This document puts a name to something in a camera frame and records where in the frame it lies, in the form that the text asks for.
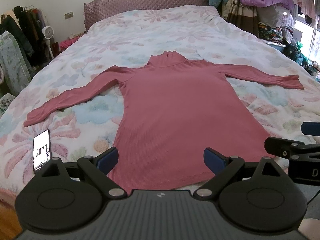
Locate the pink turtleneck shirt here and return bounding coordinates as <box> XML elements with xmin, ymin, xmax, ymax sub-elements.
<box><xmin>24</xmin><ymin>51</ymin><xmax>303</xmax><ymax>191</ymax></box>

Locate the dark hanging clothes rack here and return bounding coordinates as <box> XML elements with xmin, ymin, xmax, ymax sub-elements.
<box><xmin>1</xmin><ymin>6</ymin><xmax>47</xmax><ymax>67</ymax></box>

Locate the blue storage bin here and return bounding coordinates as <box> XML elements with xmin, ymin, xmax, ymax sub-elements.
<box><xmin>265</xmin><ymin>41</ymin><xmax>286</xmax><ymax>53</ymax></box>

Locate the floral light blue bag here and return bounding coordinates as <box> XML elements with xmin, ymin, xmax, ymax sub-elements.
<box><xmin>1</xmin><ymin>31</ymin><xmax>31</xmax><ymax>96</ymax></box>

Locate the brown striped curtain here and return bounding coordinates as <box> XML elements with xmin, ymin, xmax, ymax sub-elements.
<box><xmin>227</xmin><ymin>0</ymin><xmax>259</xmax><ymax>37</ymax></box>

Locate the floral white bedspread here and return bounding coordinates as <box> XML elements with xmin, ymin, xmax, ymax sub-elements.
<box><xmin>1</xmin><ymin>5</ymin><xmax>319</xmax><ymax>206</ymax></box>

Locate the white standing fan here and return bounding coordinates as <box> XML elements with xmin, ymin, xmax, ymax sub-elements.
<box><xmin>42</xmin><ymin>26</ymin><xmax>54</xmax><ymax>59</ymax></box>

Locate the pink quilted headboard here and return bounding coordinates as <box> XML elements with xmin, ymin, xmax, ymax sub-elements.
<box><xmin>84</xmin><ymin>0</ymin><xmax>208</xmax><ymax>30</ymax></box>

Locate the wall power outlet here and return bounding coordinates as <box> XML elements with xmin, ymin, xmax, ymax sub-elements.
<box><xmin>65</xmin><ymin>11</ymin><xmax>74</xmax><ymax>20</ymax></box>

